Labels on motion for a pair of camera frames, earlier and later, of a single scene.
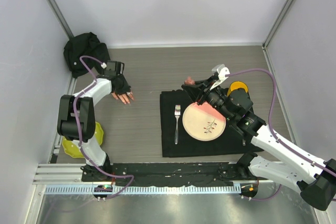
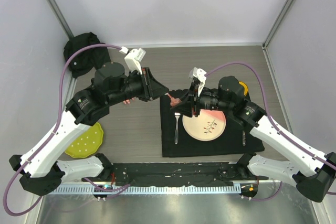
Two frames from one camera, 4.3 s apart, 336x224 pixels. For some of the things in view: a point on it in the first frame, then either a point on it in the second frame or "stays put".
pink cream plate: (203, 122) stays put
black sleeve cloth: (85, 44) stays put
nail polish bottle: (189, 82) → (174, 102)
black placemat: (230, 141) stays put
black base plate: (171, 173) stays put
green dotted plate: (73, 149) stays put
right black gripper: (198, 92) → (190, 102)
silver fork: (177, 113) stays put
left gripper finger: (121, 90) → (157, 89)
